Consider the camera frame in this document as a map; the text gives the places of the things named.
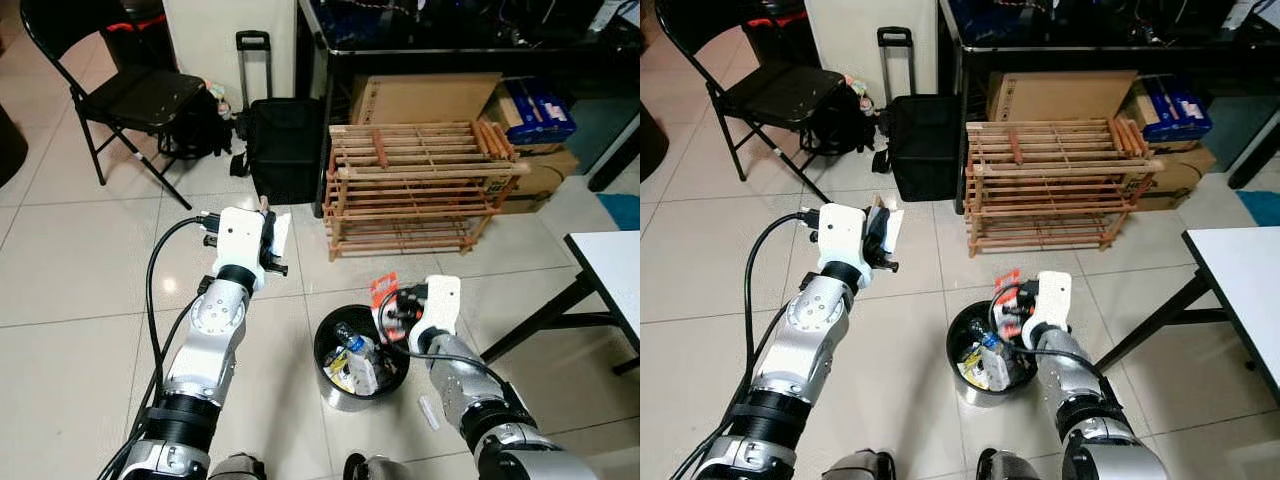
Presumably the black folding chair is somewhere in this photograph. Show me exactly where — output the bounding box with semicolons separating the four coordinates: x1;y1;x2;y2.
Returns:
20;0;206;211
655;0;836;204

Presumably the black backpack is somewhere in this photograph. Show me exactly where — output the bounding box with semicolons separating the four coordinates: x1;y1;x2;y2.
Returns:
155;85;236;161
800;80;879;156

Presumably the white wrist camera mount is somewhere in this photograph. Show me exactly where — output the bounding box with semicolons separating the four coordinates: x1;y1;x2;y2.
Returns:
213;205;292;273
817;203;906;273
1033;270;1073;336
422;275;463;339

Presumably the white table with black legs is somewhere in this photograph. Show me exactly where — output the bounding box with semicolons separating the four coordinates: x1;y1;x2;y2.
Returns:
1095;227;1280;376
480;230;641;376

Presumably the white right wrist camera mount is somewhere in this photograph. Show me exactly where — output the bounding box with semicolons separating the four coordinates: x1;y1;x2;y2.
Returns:
1033;270;1073;336
422;275;463;339

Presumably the black desk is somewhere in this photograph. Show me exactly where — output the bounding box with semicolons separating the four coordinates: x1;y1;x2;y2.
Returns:
297;0;641;216
938;0;1280;216

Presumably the black trolley bag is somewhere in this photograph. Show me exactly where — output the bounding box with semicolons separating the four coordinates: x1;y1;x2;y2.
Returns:
872;27;966;203
230;30;326;206

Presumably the robot right leg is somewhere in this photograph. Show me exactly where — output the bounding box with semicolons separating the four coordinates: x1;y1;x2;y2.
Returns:
342;452;416;480
975;448;1041;480

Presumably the teal floor mat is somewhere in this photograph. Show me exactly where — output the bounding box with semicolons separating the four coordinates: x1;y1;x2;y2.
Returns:
597;192;641;231
1235;190;1280;228

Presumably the clear plastic bottle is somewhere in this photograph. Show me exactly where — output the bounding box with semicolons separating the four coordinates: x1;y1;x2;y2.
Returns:
975;330;1011;371
335;322;381;366

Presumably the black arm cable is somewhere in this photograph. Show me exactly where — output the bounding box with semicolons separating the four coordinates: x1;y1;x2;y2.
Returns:
375;288;511;386
145;215;221;391
742;210;816;371
990;285;1106;379

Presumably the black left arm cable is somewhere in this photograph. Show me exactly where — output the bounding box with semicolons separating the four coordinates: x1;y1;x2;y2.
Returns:
145;215;221;391
742;210;816;371

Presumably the large flat cardboard box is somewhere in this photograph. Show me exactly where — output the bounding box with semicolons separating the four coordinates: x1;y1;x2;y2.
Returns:
988;70;1141;123
350;72;503;126

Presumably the blue printed box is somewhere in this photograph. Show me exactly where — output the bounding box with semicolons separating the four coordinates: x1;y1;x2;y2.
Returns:
503;78;578;146
1140;75;1214;143

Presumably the small brown cardboard box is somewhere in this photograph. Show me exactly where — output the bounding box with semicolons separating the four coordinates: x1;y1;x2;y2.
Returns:
1135;145;1218;211
495;148;581;216

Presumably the black round rubbish bin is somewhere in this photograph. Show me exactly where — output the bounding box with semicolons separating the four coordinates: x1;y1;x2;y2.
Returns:
945;300;1041;408
313;304;411;413

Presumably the wooden slatted rack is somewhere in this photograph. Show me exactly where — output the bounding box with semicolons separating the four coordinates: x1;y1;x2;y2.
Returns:
322;120;531;261
963;117;1166;258

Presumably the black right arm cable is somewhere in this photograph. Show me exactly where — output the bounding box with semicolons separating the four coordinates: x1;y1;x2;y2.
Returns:
990;285;1106;379
375;288;511;386

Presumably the yellow snack package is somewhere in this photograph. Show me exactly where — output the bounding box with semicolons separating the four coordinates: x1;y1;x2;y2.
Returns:
955;345;1011;393
325;350;376;394

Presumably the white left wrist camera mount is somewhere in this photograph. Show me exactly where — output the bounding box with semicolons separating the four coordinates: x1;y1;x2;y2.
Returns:
817;203;906;273
213;205;292;273

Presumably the red snack wrapper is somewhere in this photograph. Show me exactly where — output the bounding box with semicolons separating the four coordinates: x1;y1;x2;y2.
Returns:
993;267;1023;339
368;272;401;341

